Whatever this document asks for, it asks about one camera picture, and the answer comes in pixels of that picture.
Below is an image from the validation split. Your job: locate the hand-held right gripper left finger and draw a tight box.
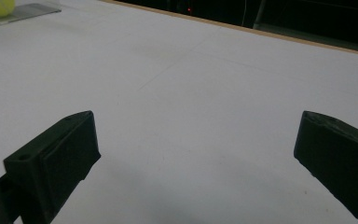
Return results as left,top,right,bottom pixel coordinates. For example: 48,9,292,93
3,109,102,224

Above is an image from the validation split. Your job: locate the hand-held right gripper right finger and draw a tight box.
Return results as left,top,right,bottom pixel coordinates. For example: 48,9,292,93
293,110,358,224

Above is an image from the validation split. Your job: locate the clear plastic container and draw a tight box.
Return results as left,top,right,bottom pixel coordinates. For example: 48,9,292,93
0,0,62,30

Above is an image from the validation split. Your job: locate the grey metal stand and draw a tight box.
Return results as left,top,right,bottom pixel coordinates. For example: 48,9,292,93
253,0,358,58

